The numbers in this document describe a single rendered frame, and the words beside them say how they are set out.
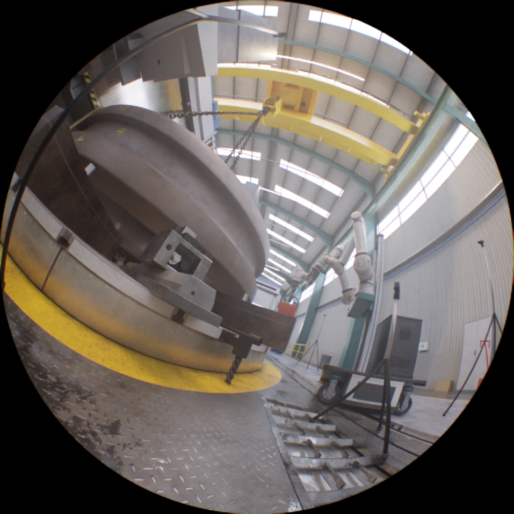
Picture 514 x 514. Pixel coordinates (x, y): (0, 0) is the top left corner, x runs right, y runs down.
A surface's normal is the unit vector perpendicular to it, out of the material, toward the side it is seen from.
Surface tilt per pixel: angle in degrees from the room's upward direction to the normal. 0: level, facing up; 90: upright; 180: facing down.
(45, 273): 90
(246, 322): 90
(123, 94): 90
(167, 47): 180
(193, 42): 170
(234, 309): 90
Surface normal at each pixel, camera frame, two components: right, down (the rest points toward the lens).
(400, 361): -0.31, -0.53
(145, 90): 0.92, 0.38
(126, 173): 0.55, -0.15
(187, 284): 0.74, 0.00
